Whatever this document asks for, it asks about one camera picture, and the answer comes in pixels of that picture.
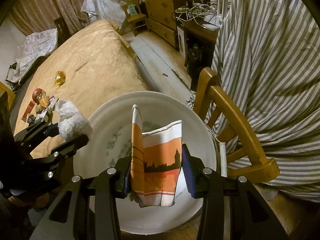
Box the white tissue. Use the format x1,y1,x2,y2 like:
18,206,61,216
55,100,93,142

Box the orange white paper cup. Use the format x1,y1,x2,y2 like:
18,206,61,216
130,105,182,208

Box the red carton box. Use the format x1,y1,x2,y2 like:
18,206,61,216
22,101,35,122

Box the gold clear cigarette box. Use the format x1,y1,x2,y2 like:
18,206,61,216
37,90,50,108

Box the red round ball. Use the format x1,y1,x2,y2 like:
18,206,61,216
32,88,43,105

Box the white plastic bucket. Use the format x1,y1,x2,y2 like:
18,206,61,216
73,91,216,235

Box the yellow plastic wrapper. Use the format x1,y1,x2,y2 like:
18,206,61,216
54,71,66,87

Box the white plastic sheet left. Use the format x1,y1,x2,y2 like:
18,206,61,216
8,28,58,83

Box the brown curtain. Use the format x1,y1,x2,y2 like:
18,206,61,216
8,0,89,36

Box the small wooden chair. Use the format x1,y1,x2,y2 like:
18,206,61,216
121,0,150,36

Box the grey striped cloth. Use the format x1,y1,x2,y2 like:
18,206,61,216
186,0,320,203

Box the wooden drawer dresser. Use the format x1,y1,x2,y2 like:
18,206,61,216
144,0,191,49

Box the dark side table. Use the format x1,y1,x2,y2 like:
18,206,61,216
183,20,219,92

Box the tangled white cables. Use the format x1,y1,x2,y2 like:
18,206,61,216
175,0,226,26

